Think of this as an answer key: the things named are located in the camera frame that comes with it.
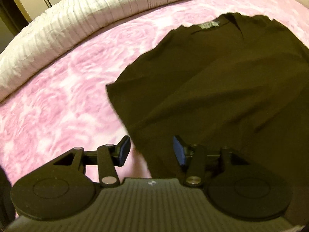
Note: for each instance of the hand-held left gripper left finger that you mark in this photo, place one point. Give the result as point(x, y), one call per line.
point(124, 151)

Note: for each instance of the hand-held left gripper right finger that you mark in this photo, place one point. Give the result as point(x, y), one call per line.
point(178, 149)

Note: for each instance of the brown shirt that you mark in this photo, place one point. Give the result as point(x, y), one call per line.
point(217, 77)

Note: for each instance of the pink floral blanket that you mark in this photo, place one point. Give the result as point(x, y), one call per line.
point(60, 101)

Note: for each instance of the white crinkled quilt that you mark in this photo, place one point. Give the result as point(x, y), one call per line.
point(96, 17)

